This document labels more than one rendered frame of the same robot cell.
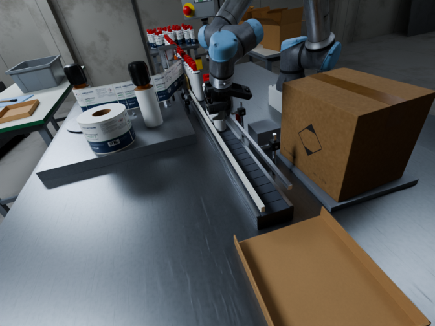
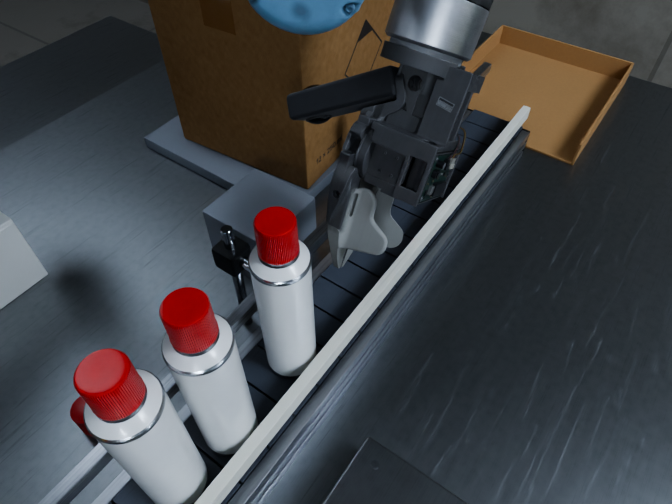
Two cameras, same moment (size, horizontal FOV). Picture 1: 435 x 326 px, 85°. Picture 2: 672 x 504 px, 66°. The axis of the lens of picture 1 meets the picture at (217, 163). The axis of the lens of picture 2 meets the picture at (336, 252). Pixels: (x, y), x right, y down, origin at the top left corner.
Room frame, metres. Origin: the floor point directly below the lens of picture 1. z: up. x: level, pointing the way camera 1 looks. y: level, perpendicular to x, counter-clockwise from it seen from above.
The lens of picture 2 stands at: (1.11, 0.19, 1.36)
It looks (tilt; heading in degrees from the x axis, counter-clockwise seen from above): 49 degrees down; 226
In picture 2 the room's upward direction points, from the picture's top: straight up
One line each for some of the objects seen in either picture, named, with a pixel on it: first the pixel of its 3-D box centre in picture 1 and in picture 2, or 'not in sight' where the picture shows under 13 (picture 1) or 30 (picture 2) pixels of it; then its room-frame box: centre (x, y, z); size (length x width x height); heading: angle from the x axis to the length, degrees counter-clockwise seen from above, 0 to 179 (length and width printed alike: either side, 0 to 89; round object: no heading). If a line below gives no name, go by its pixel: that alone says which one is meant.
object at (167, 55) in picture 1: (173, 68); not in sight; (1.64, 0.19, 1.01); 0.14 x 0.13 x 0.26; 11
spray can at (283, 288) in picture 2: (217, 108); (284, 299); (0.95, -0.04, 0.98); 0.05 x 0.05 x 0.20
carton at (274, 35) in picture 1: (281, 28); not in sight; (2.94, -0.92, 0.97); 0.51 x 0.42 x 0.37; 107
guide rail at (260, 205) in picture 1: (211, 125); (313, 371); (0.96, 0.00, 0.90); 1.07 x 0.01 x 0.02; 11
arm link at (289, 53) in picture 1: (294, 53); not in sight; (1.19, -0.44, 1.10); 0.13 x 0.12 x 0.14; 38
